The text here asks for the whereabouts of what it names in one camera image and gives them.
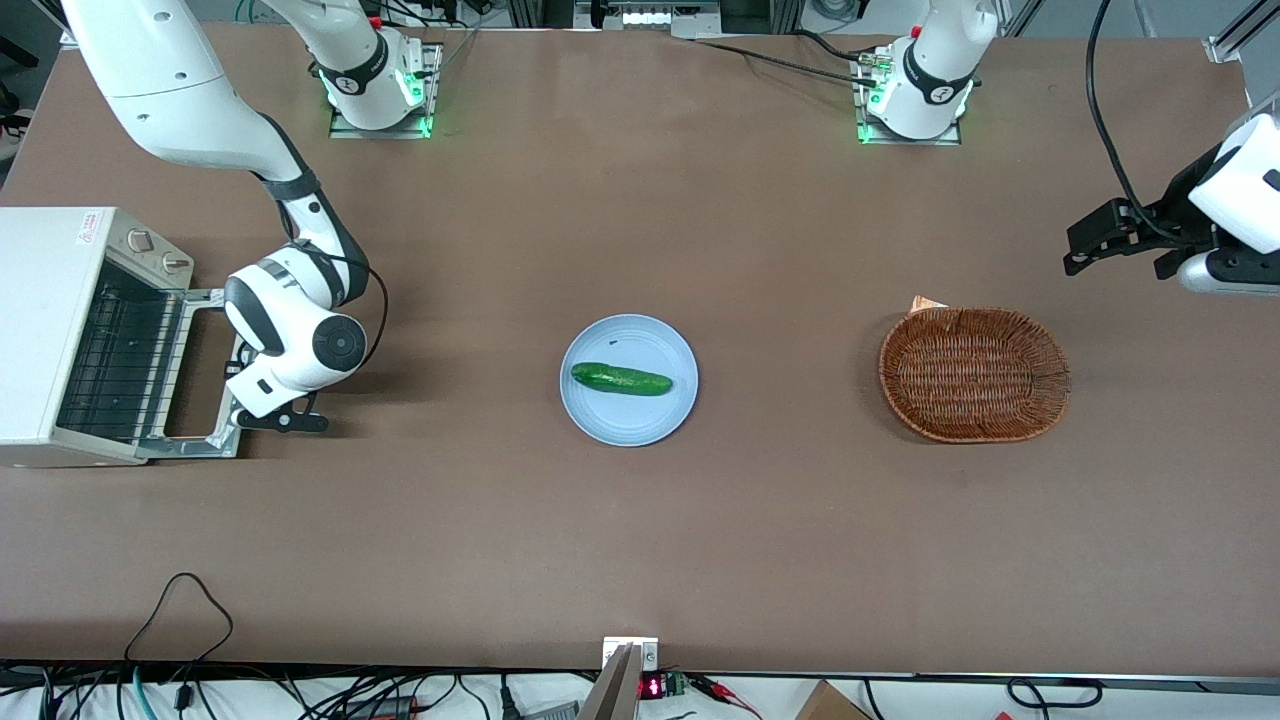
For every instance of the light blue round plate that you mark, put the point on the light blue round plate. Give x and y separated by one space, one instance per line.
630 425

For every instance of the brown cardboard piece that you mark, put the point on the brown cardboard piece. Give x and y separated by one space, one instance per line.
830 703

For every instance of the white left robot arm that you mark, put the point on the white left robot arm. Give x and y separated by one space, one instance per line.
935 60

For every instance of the metal table edge bracket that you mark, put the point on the metal table edge bracket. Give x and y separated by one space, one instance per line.
650 655

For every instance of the aluminium frame profile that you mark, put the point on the aluminium frame profile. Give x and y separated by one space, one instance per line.
1240 30

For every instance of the grey camera mount bar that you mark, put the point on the grey camera mount bar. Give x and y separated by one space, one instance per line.
612 690

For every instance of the white toaster oven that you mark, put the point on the white toaster oven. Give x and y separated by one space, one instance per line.
40 330

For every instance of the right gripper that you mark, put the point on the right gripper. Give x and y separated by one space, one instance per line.
231 369

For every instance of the orange paper basket tag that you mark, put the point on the orange paper basket tag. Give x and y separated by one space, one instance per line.
925 303

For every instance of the silver oven knob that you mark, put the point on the silver oven knob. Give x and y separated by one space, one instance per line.
140 240
177 264

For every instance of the green cucumber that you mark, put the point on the green cucumber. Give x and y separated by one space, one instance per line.
620 379

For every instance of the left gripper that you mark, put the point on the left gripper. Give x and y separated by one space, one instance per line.
1176 213

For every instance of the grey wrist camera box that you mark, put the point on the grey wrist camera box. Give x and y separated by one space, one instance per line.
1225 272

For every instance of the grey equipment box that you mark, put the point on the grey equipment box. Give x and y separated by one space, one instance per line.
650 15

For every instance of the oval brown wicker basket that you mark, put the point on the oval brown wicker basket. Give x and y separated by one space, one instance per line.
975 375

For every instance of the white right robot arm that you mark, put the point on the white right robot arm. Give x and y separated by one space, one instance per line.
170 90

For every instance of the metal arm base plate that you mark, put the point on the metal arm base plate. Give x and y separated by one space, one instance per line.
345 129
905 141

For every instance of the red white oven sticker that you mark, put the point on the red white oven sticker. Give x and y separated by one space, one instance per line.
90 228

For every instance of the red LED display module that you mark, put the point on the red LED display module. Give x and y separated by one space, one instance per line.
652 687

